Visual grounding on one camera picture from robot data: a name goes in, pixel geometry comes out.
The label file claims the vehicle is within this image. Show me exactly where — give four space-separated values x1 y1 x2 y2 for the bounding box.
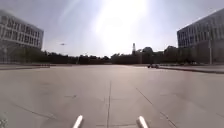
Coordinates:
147 63 160 69

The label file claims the grey grid-front office building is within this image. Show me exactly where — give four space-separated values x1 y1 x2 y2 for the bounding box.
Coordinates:
176 7 224 65

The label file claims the row of dark trees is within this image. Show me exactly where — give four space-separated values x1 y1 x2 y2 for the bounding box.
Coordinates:
0 45 224 66

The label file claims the distant tower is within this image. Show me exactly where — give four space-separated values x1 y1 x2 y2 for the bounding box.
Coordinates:
132 42 137 55

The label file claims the raised kerb strip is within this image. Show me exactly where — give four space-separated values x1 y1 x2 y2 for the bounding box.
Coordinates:
159 64 224 75
0 63 51 71

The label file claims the large glass office building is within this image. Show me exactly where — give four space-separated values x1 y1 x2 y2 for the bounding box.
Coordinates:
0 9 45 64

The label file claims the tall pole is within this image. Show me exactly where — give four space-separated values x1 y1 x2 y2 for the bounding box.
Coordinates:
208 31 213 65

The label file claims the grey paved plaza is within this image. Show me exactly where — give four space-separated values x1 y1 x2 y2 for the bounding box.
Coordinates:
0 64 224 128

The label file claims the robot's own part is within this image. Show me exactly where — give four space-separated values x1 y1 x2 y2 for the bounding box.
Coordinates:
72 115 84 128
136 115 149 128

